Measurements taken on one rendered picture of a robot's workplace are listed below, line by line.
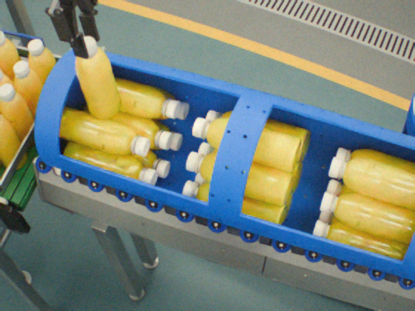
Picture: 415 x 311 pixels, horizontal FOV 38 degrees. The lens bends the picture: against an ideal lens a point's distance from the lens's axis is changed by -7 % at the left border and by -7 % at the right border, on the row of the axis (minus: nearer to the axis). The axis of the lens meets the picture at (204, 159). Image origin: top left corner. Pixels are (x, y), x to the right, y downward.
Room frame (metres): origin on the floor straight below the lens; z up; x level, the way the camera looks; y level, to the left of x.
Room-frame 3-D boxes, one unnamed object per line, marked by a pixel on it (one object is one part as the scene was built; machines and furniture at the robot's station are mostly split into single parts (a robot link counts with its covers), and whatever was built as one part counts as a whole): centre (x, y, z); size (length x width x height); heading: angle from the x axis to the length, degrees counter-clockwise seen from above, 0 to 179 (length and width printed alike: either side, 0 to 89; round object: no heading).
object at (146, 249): (0.93, 0.25, 0.31); 0.06 x 0.06 x 0.63; 63
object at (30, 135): (0.94, 0.41, 0.96); 0.40 x 0.01 x 0.03; 153
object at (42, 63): (1.08, 0.39, 1.00); 0.07 x 0.07 x 0.20
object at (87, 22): (0.85, 0.19, 1.37); 0.03 x 0.01 x 0.07; 62
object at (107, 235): (0.81, 0.31, 0.31); 0.06 x 0.06 x 0.63; 63
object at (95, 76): (0.83, 0.20, 1.24); 0.07 x 0.07 x 0.20
